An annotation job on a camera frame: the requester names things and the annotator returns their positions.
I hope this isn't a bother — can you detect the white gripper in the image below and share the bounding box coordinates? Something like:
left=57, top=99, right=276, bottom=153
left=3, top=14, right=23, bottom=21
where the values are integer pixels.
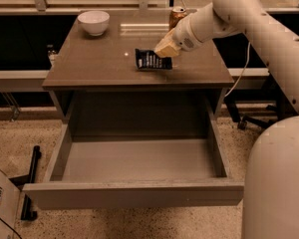
left=153, top=13, right=202, bottom=58

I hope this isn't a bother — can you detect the dark blue rxbar wrapper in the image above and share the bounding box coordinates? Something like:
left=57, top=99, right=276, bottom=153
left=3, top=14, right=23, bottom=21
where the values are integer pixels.
left=135, top=49, right=172, bottom=71

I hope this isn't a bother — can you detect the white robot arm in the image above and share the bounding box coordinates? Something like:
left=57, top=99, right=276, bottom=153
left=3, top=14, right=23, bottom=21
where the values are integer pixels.
left=154, top=0, right=299, bottom=239

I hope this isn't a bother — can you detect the grey counter cabinet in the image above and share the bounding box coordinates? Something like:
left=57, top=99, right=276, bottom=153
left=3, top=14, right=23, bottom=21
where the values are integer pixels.
left=43, top=10, right=233, bottom=140

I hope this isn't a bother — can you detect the open grey top drawer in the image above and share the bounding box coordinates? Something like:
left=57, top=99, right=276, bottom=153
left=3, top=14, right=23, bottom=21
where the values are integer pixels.
left=22, top=97, right=245, bottom=212

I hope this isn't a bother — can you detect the orange soda can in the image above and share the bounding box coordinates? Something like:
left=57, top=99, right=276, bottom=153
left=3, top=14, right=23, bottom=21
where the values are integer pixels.
left=169, top=6, right=187, bottom=29

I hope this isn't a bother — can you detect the white ceramic bowl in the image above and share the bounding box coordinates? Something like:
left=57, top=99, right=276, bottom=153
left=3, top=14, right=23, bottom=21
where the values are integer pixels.
left=78, top=11, right=110, bottom=36

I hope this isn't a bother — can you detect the black office chair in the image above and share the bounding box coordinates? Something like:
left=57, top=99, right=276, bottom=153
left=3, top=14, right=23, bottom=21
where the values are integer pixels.
left=224, top=75, right=291, bottom=129

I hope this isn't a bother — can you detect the black metal stand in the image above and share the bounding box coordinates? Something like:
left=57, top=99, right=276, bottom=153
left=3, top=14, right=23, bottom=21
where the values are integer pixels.
left=11, top=145, right=42, bottom=221

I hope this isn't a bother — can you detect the white cable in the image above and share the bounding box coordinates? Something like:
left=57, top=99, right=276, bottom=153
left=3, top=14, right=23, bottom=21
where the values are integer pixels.
left=223, top=41, right=252, bottom=99

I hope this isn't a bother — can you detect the black thin cable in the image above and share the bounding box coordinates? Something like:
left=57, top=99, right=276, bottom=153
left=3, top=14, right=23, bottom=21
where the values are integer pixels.
left=0, top=204, right=23, bottom=239

